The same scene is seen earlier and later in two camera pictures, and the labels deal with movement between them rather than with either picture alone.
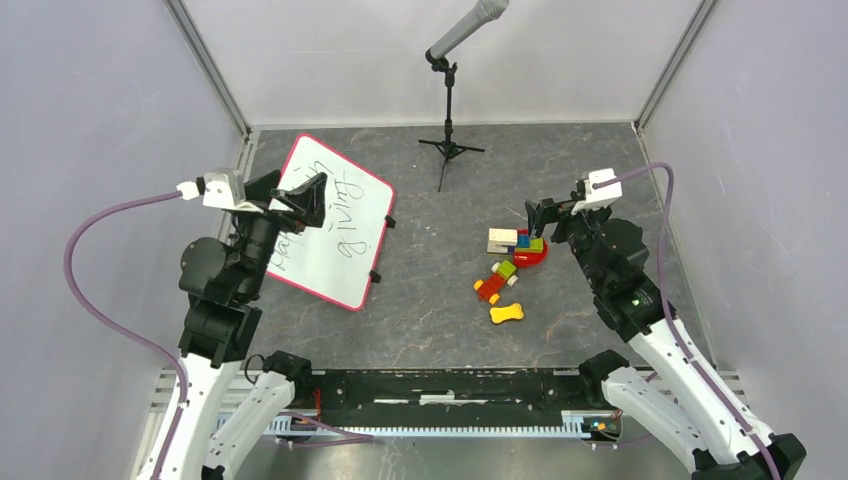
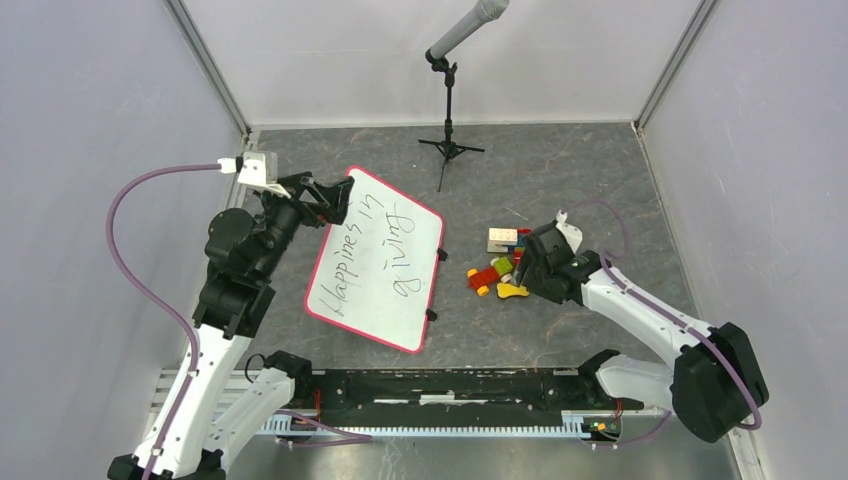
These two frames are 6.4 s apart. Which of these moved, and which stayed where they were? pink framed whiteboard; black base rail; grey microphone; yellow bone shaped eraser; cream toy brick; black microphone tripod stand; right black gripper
Moved: right black gripper; pink framed whiteboard; yellow bone shaped eraser
Stayed: cream toy brick; grey microphone; black base rail; black microphone tripod stand
